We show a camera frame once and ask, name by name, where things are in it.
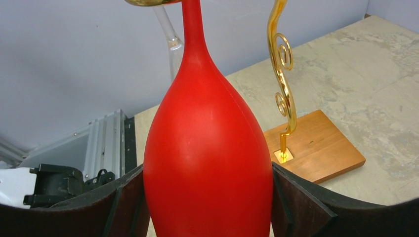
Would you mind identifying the aluminium rail frame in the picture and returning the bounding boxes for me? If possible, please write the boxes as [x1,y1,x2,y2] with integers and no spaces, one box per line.
[0,110,126,181]

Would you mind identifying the red plastic goblet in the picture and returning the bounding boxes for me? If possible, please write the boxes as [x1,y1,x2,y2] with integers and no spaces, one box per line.
[143,0,273,237]

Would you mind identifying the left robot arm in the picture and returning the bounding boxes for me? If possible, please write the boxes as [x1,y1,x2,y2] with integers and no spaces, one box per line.
[0,164,115,209]

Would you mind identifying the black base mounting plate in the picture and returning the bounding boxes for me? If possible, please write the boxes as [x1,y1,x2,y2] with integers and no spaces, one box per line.
[124,117,137,173]

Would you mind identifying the clear wine glass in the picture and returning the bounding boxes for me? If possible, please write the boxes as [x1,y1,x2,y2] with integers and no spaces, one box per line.
[153,5,184,82]

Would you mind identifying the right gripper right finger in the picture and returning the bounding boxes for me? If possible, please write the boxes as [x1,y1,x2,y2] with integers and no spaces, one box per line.
[271,163,419,237]

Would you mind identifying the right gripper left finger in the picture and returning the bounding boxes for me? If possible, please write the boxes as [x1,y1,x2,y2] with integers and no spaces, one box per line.
[0,166,150,237]

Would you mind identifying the gold swirl wine glass rack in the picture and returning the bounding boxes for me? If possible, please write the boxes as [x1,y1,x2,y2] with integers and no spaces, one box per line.
[144,0,365,187]

